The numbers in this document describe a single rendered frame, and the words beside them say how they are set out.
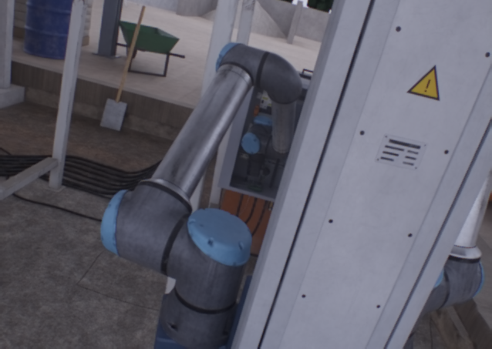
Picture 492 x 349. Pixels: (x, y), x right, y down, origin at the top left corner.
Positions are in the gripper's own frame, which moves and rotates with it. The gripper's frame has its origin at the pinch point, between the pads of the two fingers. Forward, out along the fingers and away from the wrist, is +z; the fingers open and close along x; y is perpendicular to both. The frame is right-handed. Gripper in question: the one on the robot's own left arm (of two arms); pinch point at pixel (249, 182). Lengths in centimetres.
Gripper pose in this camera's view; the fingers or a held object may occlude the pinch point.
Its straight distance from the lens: 207.3
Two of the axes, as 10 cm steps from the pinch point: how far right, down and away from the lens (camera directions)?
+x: 2.2, -5.0, 8.4
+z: -1.2, 8.4, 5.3
